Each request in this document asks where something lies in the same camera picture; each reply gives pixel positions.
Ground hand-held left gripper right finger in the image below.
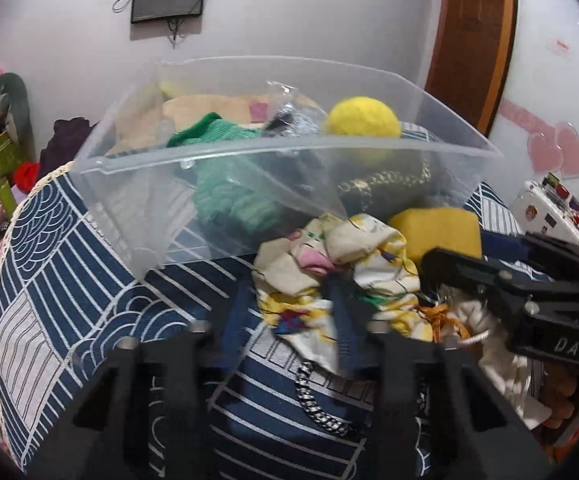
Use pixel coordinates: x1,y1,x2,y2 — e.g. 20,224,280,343
329,272,550,480

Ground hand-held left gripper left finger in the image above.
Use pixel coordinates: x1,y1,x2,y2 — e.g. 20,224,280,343
44,279,251,480

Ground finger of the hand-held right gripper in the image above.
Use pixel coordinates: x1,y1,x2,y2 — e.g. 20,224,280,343
419,246,526,322
519,232,579,283

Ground cream yellow printed cloth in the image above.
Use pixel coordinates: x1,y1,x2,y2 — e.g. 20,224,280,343
252,212,435,376

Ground clear plastic storage bin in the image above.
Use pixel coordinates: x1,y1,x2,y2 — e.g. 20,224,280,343
72,57,506,279

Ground mustard yellow folded cloth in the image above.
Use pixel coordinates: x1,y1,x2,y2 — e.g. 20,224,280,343
388,206,484,267

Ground white suitcase with stickers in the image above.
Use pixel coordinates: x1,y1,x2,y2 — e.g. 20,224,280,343
512,172,579,249

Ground orange fuzzy cloth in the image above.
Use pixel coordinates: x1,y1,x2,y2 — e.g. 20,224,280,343
538,359,579,432

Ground white cloth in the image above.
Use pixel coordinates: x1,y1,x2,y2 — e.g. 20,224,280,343
443,287,553,432

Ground black gold patterned cloth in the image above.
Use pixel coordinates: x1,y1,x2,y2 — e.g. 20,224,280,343
337,151,433,217

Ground green knitted cloth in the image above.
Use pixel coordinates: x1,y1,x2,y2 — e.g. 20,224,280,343
166,112,284,234

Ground yellow fuzzy ball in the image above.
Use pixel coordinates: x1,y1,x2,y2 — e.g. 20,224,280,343
326,96,403,166

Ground blue white patterned tablecloth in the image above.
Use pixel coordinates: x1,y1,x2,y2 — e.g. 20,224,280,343
0,122,570,480

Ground clear plastic bag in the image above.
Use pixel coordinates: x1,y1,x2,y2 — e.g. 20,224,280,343
261,80,331,139

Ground beige cloth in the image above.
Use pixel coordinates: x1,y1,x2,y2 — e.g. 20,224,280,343
107,93,271,157

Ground dark purple cloth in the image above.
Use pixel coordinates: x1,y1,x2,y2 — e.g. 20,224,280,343
40,117,93,182

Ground wooden door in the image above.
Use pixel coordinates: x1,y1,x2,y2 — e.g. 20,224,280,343
423,0,520,137

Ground red cloth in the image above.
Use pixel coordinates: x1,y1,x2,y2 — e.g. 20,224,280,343
12,161,46,192

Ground green plush pillow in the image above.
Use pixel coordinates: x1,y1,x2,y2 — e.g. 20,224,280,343
0,72,36,162

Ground orange cord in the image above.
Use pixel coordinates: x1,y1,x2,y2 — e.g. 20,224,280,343
418,304,471,347

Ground black white braided cord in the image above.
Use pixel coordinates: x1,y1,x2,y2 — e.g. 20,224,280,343
294,360,366,439

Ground pink heart wall stickers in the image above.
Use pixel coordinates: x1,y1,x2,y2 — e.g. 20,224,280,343
498,99,579,182

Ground red white wall sticker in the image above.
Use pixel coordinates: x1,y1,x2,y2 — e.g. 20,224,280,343
544,35,573,62

